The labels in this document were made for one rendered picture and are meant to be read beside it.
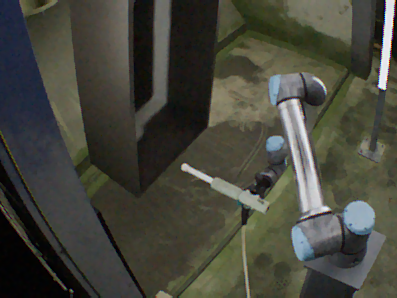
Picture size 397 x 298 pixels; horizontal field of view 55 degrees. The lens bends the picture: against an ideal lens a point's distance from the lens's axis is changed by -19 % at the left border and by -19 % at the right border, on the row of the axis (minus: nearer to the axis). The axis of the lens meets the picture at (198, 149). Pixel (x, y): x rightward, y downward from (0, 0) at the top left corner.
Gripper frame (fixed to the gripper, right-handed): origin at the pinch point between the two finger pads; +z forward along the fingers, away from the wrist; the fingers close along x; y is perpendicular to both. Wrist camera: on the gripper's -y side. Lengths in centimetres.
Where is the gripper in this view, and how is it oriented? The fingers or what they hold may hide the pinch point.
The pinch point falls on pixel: (244, 203)
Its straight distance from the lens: 213.9
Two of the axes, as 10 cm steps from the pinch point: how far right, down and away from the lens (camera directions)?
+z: -5.8, 5.4, -6.1
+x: -8.1, -4.0, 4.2
